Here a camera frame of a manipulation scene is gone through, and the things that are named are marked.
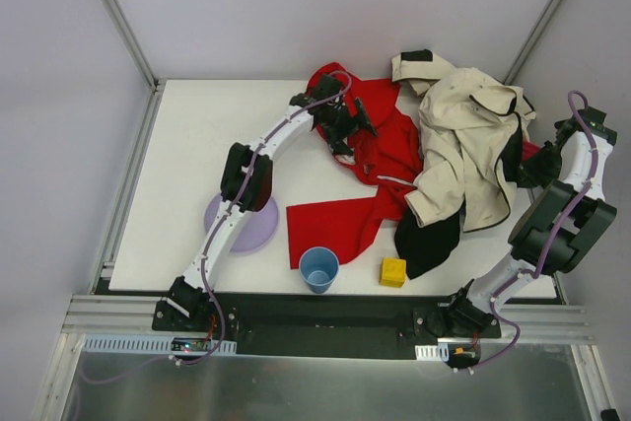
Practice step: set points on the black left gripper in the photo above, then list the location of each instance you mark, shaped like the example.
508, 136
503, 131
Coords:
343, 124

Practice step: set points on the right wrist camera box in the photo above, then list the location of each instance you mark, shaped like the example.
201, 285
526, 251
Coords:
594, 120

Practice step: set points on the blue plastic cup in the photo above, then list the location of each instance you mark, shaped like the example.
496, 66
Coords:
319, 267

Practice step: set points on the left aluminium frame post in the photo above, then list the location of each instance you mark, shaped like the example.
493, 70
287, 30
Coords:
131, 43

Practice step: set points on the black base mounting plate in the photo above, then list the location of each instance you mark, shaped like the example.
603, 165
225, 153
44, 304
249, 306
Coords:
362, 327

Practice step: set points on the red cloth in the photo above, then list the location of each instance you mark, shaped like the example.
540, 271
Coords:
389, 163

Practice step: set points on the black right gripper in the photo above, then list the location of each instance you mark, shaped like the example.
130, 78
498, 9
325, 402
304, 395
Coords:
537, 168

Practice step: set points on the aluminium frame post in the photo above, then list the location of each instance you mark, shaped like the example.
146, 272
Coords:
131, 43
535, 35

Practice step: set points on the purple plastic plate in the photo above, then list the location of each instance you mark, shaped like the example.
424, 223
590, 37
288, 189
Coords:
247, 234

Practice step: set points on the yellow toy cube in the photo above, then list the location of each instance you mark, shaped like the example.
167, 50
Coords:
392, 272

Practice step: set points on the aluminium front rail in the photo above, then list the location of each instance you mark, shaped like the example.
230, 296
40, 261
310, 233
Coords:
560, 324

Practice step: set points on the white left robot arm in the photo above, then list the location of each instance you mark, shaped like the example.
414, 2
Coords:
246, 187

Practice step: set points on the cream and black jacket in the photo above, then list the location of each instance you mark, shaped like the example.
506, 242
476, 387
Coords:
472, 129

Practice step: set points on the right aluminium frame post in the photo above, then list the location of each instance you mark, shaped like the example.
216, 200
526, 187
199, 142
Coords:
535, 35

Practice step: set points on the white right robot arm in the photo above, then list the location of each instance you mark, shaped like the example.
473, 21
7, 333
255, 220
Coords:
554, 234

